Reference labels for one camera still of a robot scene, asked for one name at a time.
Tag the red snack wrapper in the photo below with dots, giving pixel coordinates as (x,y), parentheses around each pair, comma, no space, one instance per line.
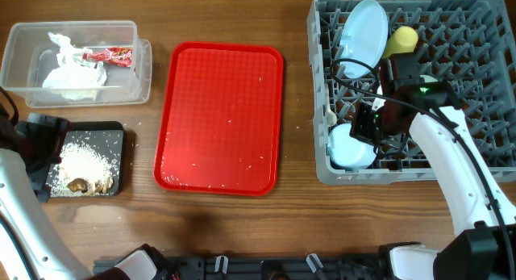
(114,56)

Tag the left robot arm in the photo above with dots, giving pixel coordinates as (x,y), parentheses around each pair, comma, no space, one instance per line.
(30,245)

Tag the red serving tray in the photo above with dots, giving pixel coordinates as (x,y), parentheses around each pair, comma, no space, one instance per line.
(221,121)

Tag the black rectangular tray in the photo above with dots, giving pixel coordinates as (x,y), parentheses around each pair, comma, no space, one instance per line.
(105,136)

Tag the white plastic spoon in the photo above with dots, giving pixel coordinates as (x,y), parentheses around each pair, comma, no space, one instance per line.
(330,115)

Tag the food scraps and rice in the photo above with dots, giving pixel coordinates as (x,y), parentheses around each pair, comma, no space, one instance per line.
(83,171)

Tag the grey dishwasher rack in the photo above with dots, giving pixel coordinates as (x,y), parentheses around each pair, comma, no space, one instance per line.
(468,43)

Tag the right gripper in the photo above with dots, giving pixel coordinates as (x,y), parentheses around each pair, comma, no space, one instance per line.
(359,130)

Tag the light blue round plate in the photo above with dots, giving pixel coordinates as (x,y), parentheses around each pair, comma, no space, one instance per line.
(365,33)

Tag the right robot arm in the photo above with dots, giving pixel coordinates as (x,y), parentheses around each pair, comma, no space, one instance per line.
(483,217)

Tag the yellow plastic cup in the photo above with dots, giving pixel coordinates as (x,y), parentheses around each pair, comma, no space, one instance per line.
(403,40)

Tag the clear plastic waste bin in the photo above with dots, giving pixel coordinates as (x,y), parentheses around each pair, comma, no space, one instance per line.
(30,56)

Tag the green bowl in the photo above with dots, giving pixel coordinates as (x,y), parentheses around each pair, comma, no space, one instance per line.
(347,152)
(428,78)

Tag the white napkin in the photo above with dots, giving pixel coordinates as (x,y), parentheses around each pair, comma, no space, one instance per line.
(75,78)

